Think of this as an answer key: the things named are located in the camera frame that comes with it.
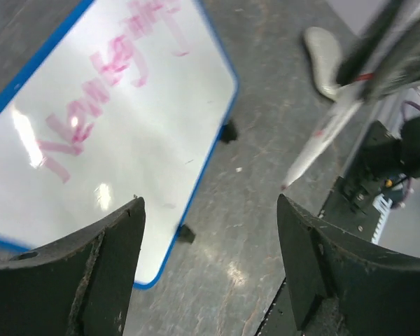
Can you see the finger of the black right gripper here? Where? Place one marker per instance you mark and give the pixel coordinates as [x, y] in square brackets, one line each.
[363, 49]
[395, 63]

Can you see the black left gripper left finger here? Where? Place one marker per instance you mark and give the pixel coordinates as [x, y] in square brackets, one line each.
[80, 284]

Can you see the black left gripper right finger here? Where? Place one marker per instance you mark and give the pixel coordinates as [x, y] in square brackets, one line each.
[378, 290]

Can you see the magenta capped whiteboard marker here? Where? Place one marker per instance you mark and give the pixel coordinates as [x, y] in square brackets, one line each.
[327, 129]

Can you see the blue framed whiteboard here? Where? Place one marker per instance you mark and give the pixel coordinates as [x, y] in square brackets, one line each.
[124, 99]

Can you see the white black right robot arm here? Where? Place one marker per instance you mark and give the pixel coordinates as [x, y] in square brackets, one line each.
[405, 154]

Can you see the white bead eraser pad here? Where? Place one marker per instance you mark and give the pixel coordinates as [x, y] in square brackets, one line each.
[325, 54]

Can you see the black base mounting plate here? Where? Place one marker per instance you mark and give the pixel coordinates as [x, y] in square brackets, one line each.
[349, 206]

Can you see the grey slotted cable duct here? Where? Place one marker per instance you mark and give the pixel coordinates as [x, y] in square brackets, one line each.
[384, 207]

